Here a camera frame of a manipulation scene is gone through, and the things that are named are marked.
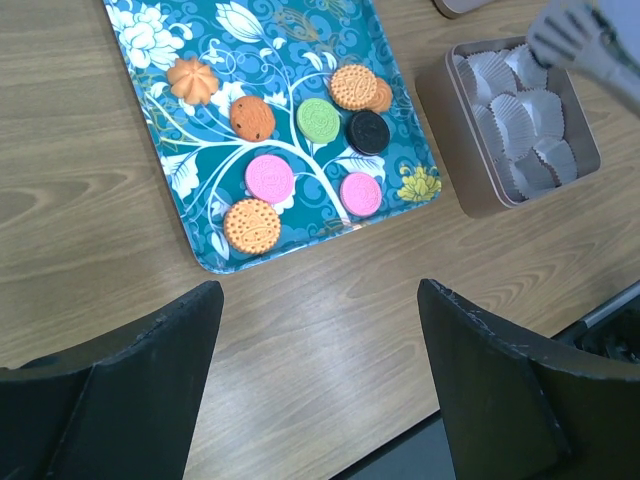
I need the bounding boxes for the orange flower cookie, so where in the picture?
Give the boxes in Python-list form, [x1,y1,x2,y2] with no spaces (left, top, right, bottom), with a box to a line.
[167,57,219,105]

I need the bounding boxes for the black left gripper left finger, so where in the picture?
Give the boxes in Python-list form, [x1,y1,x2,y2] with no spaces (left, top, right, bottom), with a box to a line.
[1,281,224,479]

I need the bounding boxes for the pink sandwich cookie right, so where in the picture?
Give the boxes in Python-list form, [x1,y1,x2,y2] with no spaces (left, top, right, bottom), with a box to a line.
[340,172,382,217]

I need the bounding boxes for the pink sandwich cookie left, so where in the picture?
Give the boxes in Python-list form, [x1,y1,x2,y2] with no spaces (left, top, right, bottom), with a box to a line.
[245,154,294,204]

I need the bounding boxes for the brown cookie tin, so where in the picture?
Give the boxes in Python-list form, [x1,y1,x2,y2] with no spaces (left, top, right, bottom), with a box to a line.
[415,37,601,218]

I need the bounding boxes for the tan dotted round cookie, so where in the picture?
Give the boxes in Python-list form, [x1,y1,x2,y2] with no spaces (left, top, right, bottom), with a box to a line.
[329,64,377,111]

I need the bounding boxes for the steel serving tongs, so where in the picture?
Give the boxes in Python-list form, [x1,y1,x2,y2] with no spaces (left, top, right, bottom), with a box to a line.
[526,0,639,115]

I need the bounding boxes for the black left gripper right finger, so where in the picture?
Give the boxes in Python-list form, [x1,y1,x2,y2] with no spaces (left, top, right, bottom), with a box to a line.
[417,279,639,479]

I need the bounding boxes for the black sandwich cookie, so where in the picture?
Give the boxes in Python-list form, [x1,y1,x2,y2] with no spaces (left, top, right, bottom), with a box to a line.
[346,110,390,156]

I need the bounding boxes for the teal floral tray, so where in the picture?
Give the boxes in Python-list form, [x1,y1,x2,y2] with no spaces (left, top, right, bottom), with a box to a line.
[104,1,442,274]

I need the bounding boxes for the green sandwich cookie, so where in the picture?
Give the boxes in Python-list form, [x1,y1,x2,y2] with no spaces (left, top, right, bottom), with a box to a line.
[296,98,341,144]

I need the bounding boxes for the orange dotted round cookie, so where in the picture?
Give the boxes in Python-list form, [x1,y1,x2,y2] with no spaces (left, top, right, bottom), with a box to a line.
[223,198,281,255]

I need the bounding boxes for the brown chocolate chip cookie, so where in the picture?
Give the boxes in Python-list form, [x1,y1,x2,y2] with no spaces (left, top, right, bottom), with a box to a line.
[229,96,276,142]

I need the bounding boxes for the pink sandwich cookie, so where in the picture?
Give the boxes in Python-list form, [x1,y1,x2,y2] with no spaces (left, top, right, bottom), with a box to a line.
[340,172,382,217]
[245,154,294,204]

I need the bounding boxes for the tan swirl cookie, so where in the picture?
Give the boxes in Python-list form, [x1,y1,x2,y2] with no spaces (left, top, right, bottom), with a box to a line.
[366,77,393,113]

